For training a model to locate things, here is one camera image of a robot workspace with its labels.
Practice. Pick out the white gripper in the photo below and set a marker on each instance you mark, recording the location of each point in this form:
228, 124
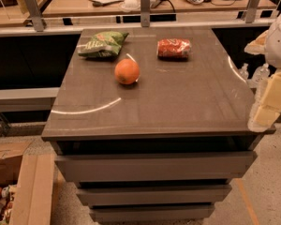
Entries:
279, 42

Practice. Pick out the orange fruit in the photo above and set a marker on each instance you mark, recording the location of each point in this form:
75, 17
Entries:
127, 71

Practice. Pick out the green jalapeno chip bag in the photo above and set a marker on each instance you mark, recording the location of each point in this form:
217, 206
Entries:
103, 44

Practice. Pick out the clear plastic water bottle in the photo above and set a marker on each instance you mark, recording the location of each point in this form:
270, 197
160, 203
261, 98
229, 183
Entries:
244, 72

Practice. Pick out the grey drawer cabinet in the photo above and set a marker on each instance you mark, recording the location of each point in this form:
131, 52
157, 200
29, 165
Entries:
197, 104

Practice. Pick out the top grey drawer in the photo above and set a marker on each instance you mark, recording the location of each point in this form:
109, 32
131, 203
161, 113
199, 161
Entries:
155, 167

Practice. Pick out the grey drawer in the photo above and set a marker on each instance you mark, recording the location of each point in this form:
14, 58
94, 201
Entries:
155, 167
153, 195
151, 213

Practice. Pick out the middle grey drawer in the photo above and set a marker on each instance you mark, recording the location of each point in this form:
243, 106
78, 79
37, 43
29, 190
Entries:
153, 195

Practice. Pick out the bottom grey drawer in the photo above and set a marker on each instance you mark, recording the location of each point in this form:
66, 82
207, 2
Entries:
151, 213

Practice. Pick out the cardboard box with items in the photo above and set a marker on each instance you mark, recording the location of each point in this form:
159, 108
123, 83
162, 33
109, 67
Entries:
32, 175

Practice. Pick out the right metal bracket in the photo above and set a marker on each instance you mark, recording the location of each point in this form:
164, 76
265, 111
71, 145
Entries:
251, 10

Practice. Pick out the metal bracket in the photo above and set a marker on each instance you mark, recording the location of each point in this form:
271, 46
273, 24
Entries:
251, 10
35, 15
145, 13

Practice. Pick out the middle metal bracket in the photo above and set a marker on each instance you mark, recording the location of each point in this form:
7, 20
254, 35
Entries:
145, 13

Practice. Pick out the left metal bracket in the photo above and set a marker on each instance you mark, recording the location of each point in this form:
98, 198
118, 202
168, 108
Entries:
35, 15

